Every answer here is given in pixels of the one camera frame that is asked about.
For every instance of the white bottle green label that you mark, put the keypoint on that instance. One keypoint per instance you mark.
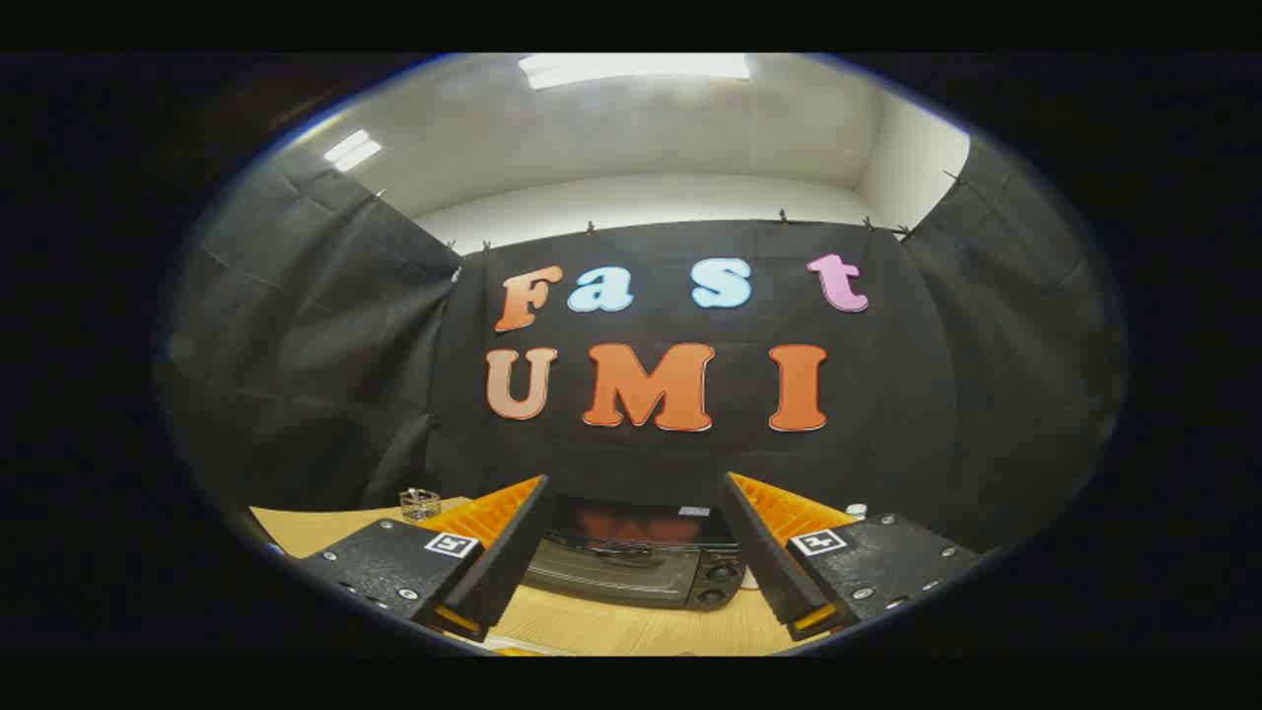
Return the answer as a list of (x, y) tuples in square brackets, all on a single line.
[(857, 512)]

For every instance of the small clear glass holder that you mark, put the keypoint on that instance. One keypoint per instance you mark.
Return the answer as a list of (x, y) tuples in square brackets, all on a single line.
[(420, 505)]

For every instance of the black backdrop cloth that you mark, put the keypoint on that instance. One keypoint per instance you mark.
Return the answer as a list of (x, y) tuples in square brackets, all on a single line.
[(690, 459)]

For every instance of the black toaster oven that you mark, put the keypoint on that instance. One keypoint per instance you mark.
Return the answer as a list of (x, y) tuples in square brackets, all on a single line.
[(631, 577)]

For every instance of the ceiling light panel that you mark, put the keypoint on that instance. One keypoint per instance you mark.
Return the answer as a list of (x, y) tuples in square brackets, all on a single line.
[(636, 69), (352, 151)]

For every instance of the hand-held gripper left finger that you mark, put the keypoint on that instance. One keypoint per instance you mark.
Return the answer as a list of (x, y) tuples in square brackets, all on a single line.
[(508, 562)]

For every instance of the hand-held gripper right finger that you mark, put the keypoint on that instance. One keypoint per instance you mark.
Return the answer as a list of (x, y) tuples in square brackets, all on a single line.
[(764, 557)]

